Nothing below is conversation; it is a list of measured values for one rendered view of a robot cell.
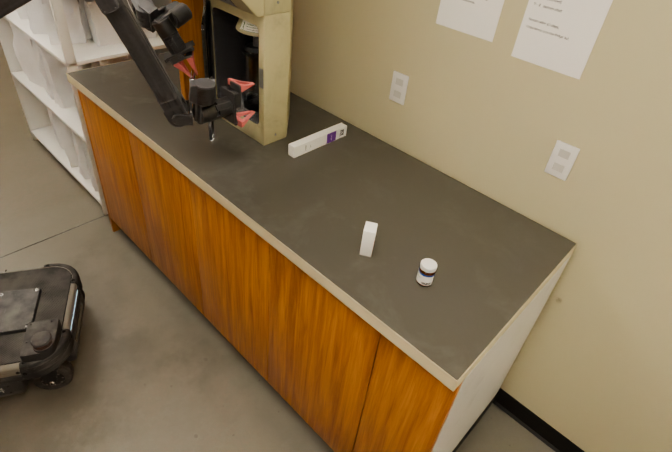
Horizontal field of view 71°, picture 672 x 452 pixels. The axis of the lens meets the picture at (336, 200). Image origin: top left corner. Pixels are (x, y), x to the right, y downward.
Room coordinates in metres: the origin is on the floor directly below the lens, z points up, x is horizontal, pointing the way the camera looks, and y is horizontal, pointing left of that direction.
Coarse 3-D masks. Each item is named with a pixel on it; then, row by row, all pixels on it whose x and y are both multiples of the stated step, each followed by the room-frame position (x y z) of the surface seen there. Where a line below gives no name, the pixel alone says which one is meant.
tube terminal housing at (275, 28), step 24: (216, 0) 1.68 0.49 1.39; (264, 0) 1.52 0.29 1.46; (288, 0) 1.59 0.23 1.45; (264, 24) 1.52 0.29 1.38; (288, 24) 1.59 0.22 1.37; (264, 48) 1.52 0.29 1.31; (288, 48) 1.60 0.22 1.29; (264, 72) 1.52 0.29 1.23; (288, 72) 1.60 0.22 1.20; (216, 96) 1.70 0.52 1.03; (264, 96) 1.52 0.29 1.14; (288, 96) 1.66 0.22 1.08; (264, 120) 1.52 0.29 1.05; (264, 144) 1.52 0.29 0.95
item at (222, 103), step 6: (222, 90) 1.31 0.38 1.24; (228, 90) 1.29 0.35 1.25; (222, 96) 1.31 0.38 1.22; (228, 96) 1.29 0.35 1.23; (234, 96) 1.28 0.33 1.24; (216, 102) 1.26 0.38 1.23; (222, 102) 1.27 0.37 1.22; (228, 102) 1.28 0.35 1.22; (234, 102) 1.28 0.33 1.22; (216, 108) 1.24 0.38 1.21; (222, 108) 1.25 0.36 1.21; (228, 108) 1.27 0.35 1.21; (234, 108) 1.28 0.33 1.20; (222, 114) 1.25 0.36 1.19; (228, 114) 1.27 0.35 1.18; (234, 114) 1.28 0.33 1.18; (228, 120) 1.30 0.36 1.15; (234, 120) 1.28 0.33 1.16
